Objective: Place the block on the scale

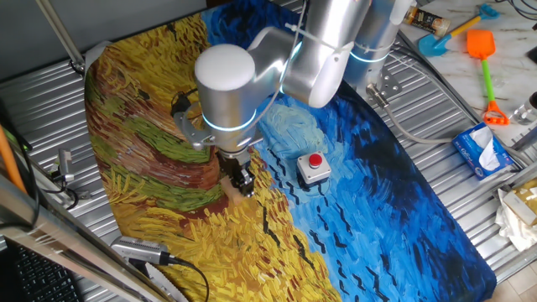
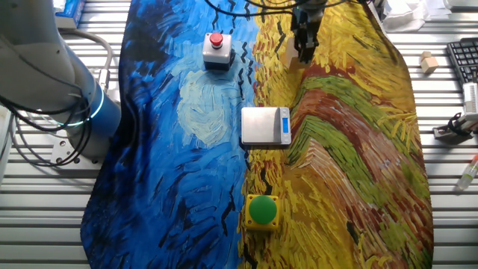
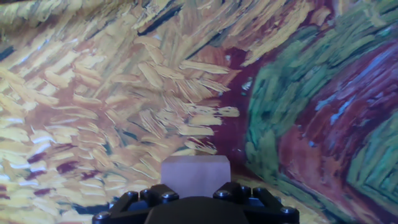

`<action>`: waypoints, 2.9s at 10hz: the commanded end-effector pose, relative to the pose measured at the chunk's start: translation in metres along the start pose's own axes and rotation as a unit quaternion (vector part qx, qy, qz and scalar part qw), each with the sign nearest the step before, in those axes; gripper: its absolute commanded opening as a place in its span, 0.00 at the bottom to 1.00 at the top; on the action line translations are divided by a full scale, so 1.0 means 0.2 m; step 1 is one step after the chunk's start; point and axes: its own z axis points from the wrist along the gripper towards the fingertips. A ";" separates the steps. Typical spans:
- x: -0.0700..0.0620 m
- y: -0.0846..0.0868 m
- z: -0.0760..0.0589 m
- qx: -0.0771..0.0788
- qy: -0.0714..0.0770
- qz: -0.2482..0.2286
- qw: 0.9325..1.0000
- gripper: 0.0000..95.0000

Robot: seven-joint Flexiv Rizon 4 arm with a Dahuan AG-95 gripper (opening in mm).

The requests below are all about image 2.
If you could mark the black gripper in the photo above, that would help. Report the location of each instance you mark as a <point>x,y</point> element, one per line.
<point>307,18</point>

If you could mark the pale wooden block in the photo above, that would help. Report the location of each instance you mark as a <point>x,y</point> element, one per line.
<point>291,56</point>

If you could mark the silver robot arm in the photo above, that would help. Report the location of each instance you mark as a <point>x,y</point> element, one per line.
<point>37,56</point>

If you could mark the silver digital scale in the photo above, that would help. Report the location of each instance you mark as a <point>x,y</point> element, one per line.
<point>261,125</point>

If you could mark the red button grey box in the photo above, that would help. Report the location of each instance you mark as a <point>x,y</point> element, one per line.
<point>216,52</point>

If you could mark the white crumpled paper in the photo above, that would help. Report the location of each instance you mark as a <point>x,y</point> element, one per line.
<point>407,16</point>

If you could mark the small wooden cube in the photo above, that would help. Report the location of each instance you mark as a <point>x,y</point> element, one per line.
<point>425,55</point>

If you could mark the pale wooden cube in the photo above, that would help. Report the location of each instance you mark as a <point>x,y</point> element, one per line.
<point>430,65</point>

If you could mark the black keyboard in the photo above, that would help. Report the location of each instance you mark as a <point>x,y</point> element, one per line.
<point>465,56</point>

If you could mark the grey flat device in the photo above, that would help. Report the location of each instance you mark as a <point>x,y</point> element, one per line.
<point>463,3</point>

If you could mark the black clamp tool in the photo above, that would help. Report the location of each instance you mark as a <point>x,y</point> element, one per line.
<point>444,133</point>

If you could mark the green button yellow box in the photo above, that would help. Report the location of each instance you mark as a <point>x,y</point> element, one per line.
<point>262,211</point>

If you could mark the painted blue yellow mat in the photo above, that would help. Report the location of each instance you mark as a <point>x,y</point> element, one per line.
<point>168,168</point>

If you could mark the plastic tube green label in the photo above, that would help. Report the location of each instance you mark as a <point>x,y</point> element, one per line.
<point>468,175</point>

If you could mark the blue tissue box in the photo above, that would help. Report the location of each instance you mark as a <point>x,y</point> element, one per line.
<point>71,11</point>

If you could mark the white plastic box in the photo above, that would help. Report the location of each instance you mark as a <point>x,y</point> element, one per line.
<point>4,142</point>

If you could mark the silver ribbed camera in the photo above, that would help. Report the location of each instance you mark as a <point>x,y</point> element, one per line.
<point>471,98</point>

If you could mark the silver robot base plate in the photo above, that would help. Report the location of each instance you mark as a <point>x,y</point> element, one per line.
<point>59,149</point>

